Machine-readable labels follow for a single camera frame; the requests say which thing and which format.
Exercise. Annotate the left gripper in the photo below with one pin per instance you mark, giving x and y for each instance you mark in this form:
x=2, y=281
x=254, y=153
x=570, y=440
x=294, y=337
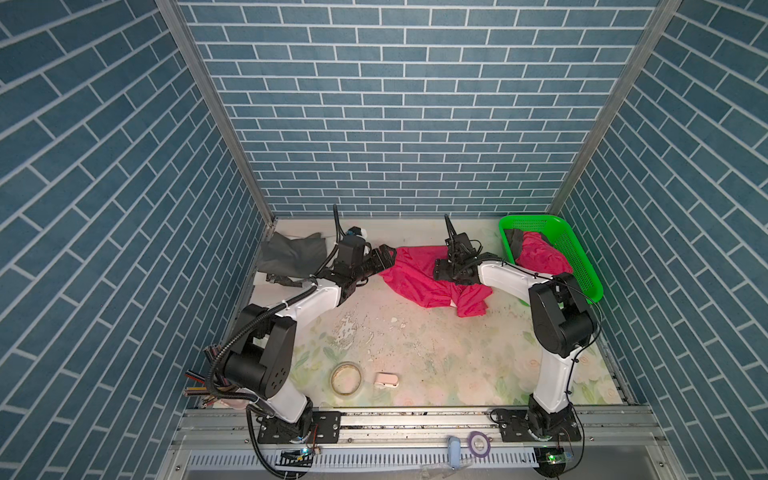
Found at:
x=386, y=259

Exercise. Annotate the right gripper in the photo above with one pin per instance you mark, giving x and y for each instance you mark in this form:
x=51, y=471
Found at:
x=439, y=269

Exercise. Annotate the magenta t shirt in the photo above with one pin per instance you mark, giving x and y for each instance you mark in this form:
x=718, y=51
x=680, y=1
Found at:
x=533, y=251
x=412, y=277

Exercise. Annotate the green plastic basket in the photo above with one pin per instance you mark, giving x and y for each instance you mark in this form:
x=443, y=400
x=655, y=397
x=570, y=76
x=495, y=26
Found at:
x=562, y=237

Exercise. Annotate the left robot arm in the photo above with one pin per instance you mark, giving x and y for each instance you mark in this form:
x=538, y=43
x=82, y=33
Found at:
x=254, y=364

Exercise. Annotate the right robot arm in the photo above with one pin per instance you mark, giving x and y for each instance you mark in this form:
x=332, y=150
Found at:
x=563, y=321

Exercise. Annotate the folded grey t shirt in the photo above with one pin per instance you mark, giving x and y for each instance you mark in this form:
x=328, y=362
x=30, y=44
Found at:
x=292, y=257

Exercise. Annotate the pink eraser block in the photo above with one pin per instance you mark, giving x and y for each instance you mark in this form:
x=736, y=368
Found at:
x=386, y=380

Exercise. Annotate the tape roll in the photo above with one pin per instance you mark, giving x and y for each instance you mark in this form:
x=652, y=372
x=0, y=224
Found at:
x=346, y=379

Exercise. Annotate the blue white small bottle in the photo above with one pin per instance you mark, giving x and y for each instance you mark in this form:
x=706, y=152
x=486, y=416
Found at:
x=454, y=452

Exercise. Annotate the cup of coloured pencils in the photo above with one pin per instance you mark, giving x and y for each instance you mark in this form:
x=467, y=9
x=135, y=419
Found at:
x=198, y=392

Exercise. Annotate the left circuit board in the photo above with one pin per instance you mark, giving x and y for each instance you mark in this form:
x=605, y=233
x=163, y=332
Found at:
x=297, y=458

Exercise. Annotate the circuit board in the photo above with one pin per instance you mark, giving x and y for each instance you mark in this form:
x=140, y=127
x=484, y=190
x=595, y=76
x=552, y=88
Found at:
x=297, y=458
x=551, y=462

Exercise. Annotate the right circuit board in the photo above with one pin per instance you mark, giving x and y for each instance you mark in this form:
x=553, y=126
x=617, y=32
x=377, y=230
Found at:
x=551, y=462

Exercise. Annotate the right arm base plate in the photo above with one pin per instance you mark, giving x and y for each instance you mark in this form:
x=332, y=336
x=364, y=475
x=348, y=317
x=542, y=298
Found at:
x=523, y=425

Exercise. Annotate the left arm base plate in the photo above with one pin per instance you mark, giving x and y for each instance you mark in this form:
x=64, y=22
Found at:
x=314, y=427

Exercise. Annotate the aluminium rail frame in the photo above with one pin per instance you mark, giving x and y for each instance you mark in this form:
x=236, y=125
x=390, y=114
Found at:
x=618, y=442

